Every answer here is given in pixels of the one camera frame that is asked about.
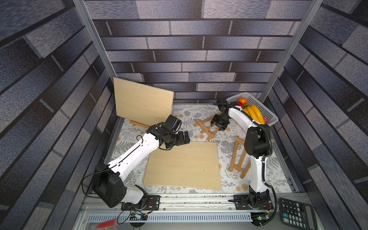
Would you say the wooden easel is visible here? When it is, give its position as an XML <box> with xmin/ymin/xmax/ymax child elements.
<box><xmin>129</xmin><ymin>120</ymin><xmax>150</xmax><ymax>129</ymax></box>
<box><xmin>229</xmin><ymin>136</ymin><xmax>251</xmax><ymax>179</ymax></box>
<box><xmin>194</xmin><ymin>116</ymin><xmax>220</xmax><ymax>141</ymax></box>

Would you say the plywood board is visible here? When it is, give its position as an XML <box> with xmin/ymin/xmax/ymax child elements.
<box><xmin>143</xmin><ymin>141</ymin><xmax>221</xmax><ymax>190</ymax></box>
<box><xmin>114</xmin><ymin>78</ymin><xmax>174</xmax><ymax>126</ymax></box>

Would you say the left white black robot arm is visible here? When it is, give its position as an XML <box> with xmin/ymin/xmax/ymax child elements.
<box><xmin>92</xmin><ymin>115</ymin><xmax>190</xmax><ymax>209</ymax></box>

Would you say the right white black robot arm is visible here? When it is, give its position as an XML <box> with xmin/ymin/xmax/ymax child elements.
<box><xmin>211</xmin><ymin>99</ymin><xmax>274</xmax><ymax>211</ymax></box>

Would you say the orange fruit top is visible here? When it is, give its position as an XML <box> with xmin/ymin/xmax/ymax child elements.
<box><xmin>238</xmin><ymin>98</ymin><xmax>248</xmax><ymax>104</ymax></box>

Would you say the yellow banana bunch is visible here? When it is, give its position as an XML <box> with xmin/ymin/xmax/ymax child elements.
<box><xmin>243</xmin><ymin>105</ymin><xmax>265</xmax><ymax>125</ymax></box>

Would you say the white plastic basket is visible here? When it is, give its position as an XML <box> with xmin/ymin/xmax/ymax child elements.
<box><xmin>226</xmin><ymin>92</ymin><xmax>279</xmax><ymax>126</ymax></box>

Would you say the black calculator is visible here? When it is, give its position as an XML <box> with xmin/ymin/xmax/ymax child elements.
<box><xmin>279</xmin><ymin>197</ymin><xmax>318</xmax><ymax>230</ymax></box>

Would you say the aluminium rail base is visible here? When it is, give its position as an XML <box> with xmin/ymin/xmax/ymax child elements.
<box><xmin>73</xmin><ymin>192</ymin><xmax>325</xmax><ymax>230</ymax></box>

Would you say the red tool handle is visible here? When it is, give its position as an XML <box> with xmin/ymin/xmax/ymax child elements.
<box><xmin>95</xmin><ymin>219</ymin><xmax>117</xmax><ymax>230</ymax></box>

